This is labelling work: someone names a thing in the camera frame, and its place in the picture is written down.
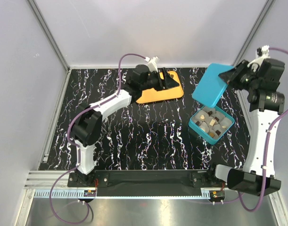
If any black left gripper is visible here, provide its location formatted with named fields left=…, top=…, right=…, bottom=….
left=141, top=68, right=180, bottom=92

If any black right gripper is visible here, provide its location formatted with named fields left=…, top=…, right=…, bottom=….
left=217, top=60, right=260, bottom=92

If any teal tin lid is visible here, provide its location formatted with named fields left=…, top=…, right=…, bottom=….
left=192, top=63, right=233, bottom=108

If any teal tin box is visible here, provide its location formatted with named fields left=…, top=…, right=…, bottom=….
left=188, top=105, right=236, bottom=145

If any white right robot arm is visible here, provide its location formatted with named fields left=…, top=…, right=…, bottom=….
left=207, top=58, right=285, bottom=196

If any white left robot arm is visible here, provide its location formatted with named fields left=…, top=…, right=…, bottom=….
left=68, top=65, right=180, bottom=186

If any orange plastic tray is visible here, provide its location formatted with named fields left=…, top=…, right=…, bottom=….
left=136, top=71, right=184, bottom=104

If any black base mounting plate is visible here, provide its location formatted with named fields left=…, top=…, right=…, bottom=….
left=67, top=169, right=222, bottom=198

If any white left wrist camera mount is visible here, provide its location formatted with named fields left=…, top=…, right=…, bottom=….
left=145, top=56, right=159, bottom=72

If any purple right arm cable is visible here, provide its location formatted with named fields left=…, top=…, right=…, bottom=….
left=212, top=47, right=288, bottom=212

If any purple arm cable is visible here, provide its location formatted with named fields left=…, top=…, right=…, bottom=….
left=212, top=47, right=288, bottom=212
left=49, top=53, right=150, bottom=223

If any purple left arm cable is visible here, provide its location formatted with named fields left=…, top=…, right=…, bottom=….
left=49, top=53, right=150, bottom=223

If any aluminium cable duct rail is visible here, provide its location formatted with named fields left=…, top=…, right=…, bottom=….
left=34, top=189, right=97, bottom=199

